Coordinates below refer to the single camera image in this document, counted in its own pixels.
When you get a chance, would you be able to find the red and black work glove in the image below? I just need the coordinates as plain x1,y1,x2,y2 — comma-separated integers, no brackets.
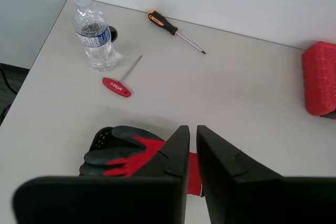
79,125,205,197

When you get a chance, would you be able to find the black table cable grommet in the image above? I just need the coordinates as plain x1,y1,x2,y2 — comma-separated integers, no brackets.
108,26,119,43

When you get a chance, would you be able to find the red textured plastic container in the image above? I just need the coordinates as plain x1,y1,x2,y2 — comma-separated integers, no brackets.
301,40,336,118

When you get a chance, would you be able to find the red T-handle hex key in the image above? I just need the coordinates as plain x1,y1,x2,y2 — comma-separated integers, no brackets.
102,55,143,98

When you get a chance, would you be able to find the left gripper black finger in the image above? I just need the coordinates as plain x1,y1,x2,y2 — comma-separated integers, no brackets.
12,125,191,224
196,124,336,224

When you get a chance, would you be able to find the orange and black screwdriver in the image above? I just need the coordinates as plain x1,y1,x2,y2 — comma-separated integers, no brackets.
146,9,206,56

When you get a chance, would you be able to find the black cable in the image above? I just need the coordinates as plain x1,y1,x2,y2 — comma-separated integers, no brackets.
0,66,18,95

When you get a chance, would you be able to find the clear plastic water bottle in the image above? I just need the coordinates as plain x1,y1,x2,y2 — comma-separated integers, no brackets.
71,0,122,72

